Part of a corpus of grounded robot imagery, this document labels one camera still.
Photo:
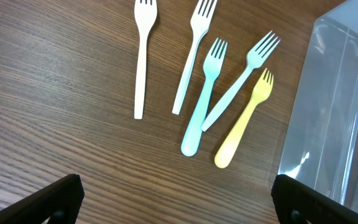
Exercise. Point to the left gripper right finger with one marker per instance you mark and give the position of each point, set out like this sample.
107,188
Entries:
295,202

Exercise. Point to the yellow fork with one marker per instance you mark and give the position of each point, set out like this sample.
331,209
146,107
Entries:
260,93

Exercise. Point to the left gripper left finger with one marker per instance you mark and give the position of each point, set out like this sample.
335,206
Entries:
57,203

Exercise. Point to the white fork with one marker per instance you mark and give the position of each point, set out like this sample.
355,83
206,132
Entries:
145,13
200,22

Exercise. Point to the left clear plastic container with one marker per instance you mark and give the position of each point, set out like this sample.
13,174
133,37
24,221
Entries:
321,145

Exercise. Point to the white fork far left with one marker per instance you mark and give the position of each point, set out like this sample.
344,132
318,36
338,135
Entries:
145,13

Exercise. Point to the light blue fork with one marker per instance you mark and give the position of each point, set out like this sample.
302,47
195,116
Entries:
212,67

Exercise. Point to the white fork slanted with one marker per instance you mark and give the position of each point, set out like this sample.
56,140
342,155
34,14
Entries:
255,59

